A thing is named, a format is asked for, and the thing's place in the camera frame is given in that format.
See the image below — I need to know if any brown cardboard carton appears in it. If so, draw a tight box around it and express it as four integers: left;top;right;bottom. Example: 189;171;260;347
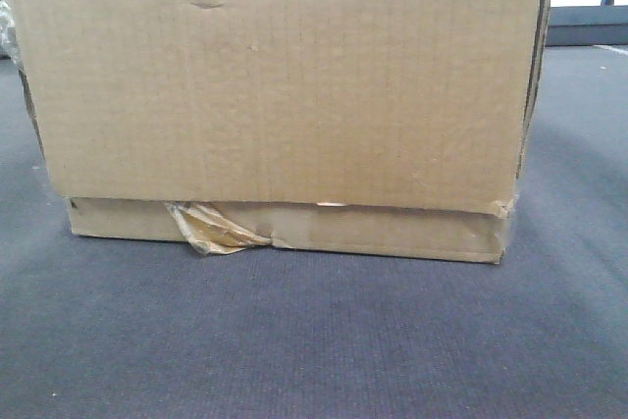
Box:
1;0;550;263

